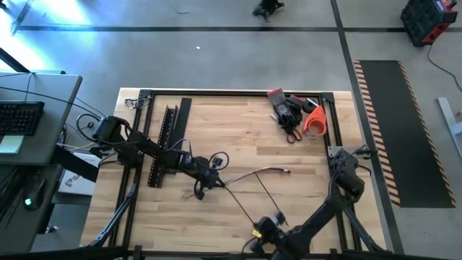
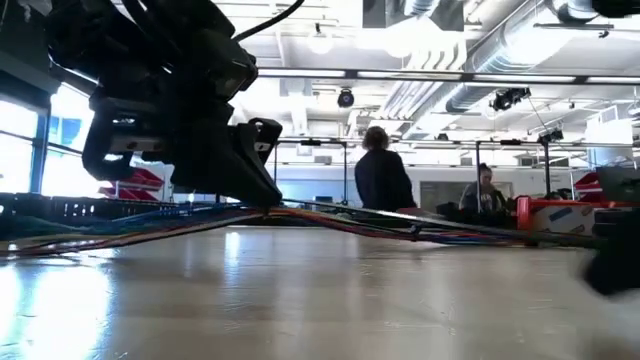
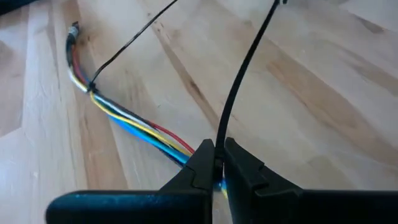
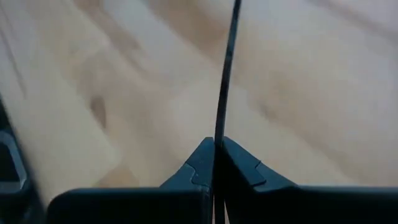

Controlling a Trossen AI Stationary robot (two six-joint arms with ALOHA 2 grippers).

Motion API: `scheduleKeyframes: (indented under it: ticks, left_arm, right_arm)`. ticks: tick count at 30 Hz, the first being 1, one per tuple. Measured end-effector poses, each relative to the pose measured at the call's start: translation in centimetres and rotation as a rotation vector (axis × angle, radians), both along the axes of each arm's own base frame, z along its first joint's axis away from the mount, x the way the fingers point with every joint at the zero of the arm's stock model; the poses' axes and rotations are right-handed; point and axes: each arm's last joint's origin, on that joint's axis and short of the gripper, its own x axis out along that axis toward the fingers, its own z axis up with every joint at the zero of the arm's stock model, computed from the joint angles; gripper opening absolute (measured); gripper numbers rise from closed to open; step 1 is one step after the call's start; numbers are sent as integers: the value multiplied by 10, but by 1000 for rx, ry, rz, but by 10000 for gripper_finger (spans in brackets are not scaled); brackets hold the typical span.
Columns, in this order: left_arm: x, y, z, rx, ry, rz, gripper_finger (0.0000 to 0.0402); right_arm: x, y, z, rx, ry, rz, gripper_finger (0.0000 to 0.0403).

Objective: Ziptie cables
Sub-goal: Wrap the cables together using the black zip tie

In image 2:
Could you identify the dark screen panel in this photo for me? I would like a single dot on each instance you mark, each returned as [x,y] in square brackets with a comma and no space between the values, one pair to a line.
[620,185]

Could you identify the boxy ceiling air unit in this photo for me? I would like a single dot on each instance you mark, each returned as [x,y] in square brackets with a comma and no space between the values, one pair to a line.
[380,12]

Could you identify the black ceiling camera rig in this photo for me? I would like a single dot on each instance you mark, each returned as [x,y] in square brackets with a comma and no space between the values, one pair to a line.
[507,98]

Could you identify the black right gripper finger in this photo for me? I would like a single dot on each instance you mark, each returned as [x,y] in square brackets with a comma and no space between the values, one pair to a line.
[615,270]

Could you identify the orange tape dispenser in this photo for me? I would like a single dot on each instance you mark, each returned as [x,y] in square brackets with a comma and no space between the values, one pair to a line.
[523,215]

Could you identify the person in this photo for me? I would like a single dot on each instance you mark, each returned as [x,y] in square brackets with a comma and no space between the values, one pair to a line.
[482,195]
[382,175]

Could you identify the black ceiling spot lamp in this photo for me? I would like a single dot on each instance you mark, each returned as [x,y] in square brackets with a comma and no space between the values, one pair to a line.
[345,98]

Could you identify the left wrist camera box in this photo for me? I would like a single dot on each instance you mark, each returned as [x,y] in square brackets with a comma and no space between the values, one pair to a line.
[232,65]

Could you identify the red storage bin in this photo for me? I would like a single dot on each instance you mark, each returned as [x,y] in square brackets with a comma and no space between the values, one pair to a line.
[587,182]
[120,193]
[147,179]

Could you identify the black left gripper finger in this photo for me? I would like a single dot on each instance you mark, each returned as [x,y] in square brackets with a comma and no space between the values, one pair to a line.
[245,185]
[262,140]

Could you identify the black stand pole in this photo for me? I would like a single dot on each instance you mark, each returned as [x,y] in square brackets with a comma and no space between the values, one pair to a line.
[547,170]

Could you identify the black background station frame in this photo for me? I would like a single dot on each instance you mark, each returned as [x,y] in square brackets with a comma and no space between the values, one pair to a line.
[310,142]
[478,170]

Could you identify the silver spiral ventilation duct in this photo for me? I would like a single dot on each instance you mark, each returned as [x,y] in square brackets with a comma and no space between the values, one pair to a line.
[500,55]

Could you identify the overhead rig light bar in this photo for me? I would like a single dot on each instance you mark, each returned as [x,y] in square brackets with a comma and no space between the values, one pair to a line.
[350,74]

